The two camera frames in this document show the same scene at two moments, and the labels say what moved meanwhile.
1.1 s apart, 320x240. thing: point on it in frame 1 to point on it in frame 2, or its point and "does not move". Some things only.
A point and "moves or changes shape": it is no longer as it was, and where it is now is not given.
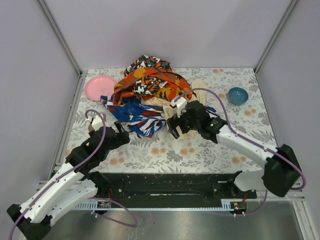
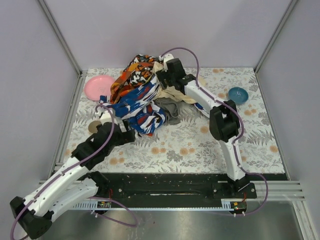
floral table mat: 232,94 does not move
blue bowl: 237,95 does not move
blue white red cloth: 146,120 moves or changes shape
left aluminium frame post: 60,37 does not move
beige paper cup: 91,128 does not move
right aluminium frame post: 275,35 does not move
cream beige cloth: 199,93 to 168,92
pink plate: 99,85 does not move
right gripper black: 179,122 to 163,80
